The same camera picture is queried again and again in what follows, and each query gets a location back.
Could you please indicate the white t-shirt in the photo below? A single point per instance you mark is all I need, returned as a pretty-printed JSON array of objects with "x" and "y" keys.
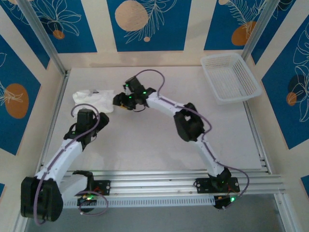
[{"x": 101, "y": 99}]

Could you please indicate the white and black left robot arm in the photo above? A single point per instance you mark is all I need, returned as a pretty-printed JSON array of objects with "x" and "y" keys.
[{"x": 62, "y": 157}]

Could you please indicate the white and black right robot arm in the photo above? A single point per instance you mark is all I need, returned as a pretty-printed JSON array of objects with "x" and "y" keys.
[{"x": 207, "y": 152}]

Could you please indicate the black controller board green light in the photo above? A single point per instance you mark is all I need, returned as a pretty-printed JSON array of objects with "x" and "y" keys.
[
  {"x": 224, "y": 201},
  {"x": 87, "y": 200}
]

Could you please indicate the white plastic mesh basket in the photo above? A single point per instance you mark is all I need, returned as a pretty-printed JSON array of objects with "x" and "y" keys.
[{"x": 229, "y": 77}]

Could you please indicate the aluminium table side rail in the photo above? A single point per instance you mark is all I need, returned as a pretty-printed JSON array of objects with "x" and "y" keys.
[
  {"x": 253, "y": 125},
  {"x": 60, "y": 96}
]

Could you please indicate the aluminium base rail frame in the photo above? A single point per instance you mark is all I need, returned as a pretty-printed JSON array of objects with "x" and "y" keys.
[{"x": 149, "y": 181}]

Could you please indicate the aluminium frame post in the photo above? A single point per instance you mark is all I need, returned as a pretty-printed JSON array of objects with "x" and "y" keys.
[
  {"x": 41, "y": 33},
  {"x": 258, "y": 29}
]

